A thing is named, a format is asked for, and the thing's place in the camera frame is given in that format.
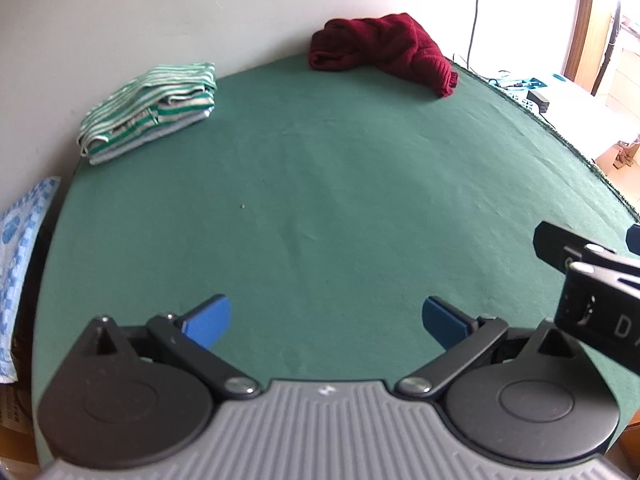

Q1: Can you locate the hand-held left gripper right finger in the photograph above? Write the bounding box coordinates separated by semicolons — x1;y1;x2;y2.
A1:
394;296;588;402

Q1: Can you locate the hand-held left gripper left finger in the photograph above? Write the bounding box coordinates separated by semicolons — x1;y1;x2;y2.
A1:
72;294;263;402

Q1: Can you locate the dark red knit sweater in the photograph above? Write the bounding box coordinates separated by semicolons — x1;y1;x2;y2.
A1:
308;12;459;98

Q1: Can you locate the brown wooden furniture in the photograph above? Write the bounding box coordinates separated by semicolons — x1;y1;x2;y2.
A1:
612;137;640;168

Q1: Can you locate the white side table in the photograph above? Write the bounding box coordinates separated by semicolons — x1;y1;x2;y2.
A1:
452;52;640;161

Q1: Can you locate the blue plastic item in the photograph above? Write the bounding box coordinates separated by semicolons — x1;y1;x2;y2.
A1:
495;74;551;92

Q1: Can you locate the green felt table cover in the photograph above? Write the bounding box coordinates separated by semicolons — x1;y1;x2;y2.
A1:
30;52;640;466

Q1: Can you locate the blue white patterned towel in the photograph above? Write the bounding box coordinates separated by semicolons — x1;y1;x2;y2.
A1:
0;176;62;385

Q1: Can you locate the brown cardboard box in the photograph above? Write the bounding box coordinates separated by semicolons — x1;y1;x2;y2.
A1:
0;384;41;466

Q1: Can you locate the green striped folded shirt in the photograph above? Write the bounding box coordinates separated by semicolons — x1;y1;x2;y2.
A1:
77;61;218;158

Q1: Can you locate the thick black cable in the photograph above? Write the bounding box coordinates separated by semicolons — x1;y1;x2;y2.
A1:
592;0;626;97

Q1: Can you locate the wooden door frame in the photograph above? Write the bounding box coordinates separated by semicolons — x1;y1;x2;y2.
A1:
560;0;623;96

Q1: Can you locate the thin black wall cable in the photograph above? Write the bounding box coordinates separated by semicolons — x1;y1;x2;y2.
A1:
466;0;488;67

